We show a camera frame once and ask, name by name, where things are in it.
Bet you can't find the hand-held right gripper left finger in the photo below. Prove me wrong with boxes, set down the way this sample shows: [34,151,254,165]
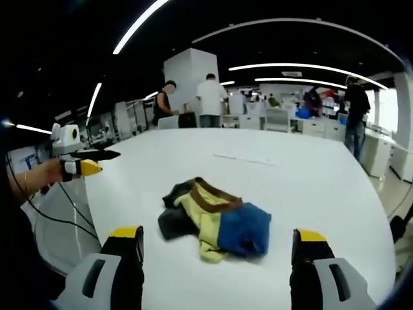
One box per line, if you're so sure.
[53,225,145,310]

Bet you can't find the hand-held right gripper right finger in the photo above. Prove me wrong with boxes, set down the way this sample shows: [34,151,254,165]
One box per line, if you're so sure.
[289,228,377,310]

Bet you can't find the yellow blue grey garment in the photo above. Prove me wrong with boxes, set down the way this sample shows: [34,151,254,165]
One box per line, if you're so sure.
[157,176,272,264]

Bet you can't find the person's left hand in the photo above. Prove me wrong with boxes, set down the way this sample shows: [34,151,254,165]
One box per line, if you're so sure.
[33,158,65,190]

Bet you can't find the ceiling light strip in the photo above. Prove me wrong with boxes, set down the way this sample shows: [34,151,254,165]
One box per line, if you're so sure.
[228,62,388,90]
[254,76,348,90]
[112,0,171,56]
[15,123,53,135]
[86,82,103,119]

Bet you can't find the person's dark clothing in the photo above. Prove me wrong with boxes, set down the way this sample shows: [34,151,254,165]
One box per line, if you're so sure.
[0,180,68,310]

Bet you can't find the black object on floor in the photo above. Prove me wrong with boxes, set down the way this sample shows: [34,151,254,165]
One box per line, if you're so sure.
[389,212,413,243]

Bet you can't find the black chair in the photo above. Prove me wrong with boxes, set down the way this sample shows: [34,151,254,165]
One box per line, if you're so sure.
[177,110,198,129]

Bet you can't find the white square pillar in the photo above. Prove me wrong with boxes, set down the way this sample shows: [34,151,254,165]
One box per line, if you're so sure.
[163,48,221,118]

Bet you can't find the white office cabinet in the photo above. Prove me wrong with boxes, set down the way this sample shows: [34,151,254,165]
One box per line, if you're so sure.
[361,132,394,178]

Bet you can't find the row of white desks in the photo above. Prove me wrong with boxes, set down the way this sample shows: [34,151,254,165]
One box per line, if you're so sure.
[222,112,346,142]

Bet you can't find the white mesh-back chair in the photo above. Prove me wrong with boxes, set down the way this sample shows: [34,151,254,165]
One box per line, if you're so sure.
[264,107,290,132]

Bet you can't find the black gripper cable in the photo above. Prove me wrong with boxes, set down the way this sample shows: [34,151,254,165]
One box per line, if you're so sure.
[5,154,101,242]

